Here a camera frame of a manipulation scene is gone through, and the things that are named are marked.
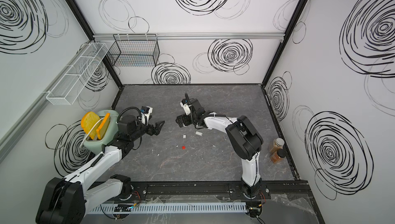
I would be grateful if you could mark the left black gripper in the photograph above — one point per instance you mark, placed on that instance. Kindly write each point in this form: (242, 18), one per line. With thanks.
(157, 128)

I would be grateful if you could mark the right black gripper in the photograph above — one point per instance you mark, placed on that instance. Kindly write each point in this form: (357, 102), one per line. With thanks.
(185, 117)

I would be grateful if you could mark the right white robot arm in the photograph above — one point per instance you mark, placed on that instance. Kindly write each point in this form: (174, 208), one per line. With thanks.
(244, 138)

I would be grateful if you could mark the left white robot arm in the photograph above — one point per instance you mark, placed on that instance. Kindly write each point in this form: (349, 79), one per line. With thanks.
(69, 199)

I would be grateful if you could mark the orange toast slice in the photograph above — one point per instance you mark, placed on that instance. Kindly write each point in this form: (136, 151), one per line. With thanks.
(103, 126)

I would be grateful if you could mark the green toaster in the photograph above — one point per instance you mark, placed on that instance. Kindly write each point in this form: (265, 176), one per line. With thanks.
(95, 146)

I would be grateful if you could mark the round yellow toast slice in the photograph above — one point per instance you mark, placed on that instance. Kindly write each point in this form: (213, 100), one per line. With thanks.
(89, 123)

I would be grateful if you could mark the light spice jar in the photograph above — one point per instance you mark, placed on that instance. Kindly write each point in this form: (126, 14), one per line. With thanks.
(277, 144)

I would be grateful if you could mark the dark orange spice jar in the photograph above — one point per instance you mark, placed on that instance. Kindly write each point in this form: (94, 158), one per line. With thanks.
(278, 155)

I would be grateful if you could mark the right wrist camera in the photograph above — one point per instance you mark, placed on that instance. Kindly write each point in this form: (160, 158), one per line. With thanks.
(184, 104)

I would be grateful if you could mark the black wire basket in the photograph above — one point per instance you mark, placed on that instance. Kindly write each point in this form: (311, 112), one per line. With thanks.
(134, 50)

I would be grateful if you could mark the white wire shelf basket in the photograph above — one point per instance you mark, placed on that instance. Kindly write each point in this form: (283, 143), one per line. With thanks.
(87, 72)

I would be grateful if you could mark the grey slotted cable duct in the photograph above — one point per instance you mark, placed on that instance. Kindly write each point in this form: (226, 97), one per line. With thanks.
(171, 208)

